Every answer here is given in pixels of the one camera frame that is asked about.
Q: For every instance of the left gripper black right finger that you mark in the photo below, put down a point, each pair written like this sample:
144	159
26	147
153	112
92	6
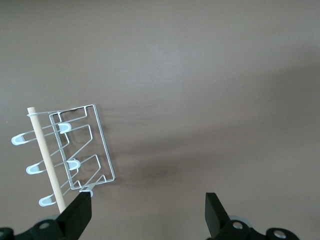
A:
216	215

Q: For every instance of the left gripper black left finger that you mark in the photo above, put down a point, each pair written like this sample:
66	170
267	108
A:
77	212

